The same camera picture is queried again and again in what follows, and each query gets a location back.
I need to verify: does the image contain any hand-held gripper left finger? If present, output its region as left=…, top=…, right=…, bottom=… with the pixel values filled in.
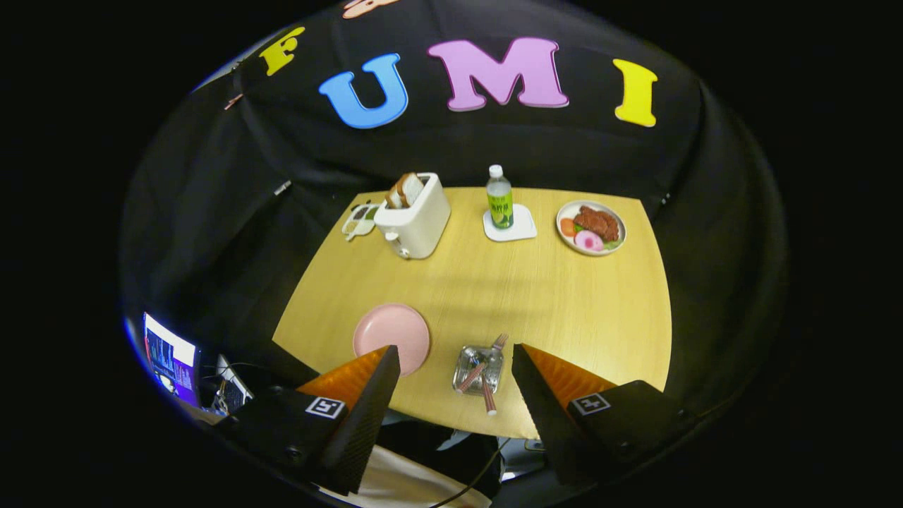
left=215, top=344, right=401, bottom=496

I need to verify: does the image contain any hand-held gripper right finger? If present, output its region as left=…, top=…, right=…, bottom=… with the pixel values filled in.
left=511, top=343, right=699, bottom=486

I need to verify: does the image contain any checked handle fork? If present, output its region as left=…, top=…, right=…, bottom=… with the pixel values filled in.
left=455, top=334, right=509, bottom=394

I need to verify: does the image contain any pink plate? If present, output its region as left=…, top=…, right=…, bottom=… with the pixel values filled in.
left=353, top=303, right=431, bottom=377

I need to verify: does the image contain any silver laptop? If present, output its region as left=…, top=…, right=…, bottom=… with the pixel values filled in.
left=214, top=355, right=255, bottom=415

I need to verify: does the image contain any white square coaster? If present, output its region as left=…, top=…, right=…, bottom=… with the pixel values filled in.
left=483, top=204, right=538, bottom=243

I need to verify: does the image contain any white plate of food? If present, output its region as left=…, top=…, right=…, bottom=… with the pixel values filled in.
left=556, top=200, right=627, bottom=256

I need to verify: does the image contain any small white patterned dish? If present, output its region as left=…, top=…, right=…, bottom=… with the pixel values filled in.
left=341, top=202, right=380, bottom=242

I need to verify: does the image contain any lit computer monitor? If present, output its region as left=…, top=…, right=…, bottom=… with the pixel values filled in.
left=143, top=313, right=202, bottom=408

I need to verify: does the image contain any white toaster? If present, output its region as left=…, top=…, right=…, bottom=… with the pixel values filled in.
left=374, top=173, right=452, bottom=260

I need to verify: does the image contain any green label drink bottle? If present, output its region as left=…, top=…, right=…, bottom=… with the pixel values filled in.
left=486, top=164, right=514, bottom=229

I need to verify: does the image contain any metal wire cutlery holder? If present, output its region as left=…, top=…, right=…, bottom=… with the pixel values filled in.
left=452, top=344, right=504, bottom=395

